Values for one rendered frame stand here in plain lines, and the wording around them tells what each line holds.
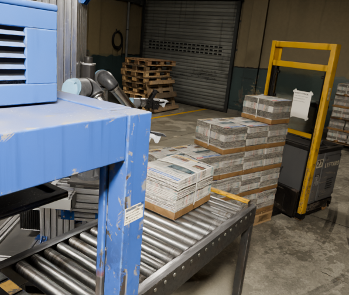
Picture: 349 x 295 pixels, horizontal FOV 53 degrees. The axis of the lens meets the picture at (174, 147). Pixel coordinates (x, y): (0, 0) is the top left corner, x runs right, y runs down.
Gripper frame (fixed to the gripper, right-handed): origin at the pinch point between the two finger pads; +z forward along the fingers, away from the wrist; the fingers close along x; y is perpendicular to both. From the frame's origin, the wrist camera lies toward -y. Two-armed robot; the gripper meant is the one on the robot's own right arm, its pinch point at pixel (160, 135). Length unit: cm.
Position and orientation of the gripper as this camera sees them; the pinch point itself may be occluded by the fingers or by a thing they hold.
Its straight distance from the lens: 185.9
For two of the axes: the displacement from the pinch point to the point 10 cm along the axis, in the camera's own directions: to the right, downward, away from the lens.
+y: -1.6, 9.7, 1.7
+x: -4.2, 0.8, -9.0
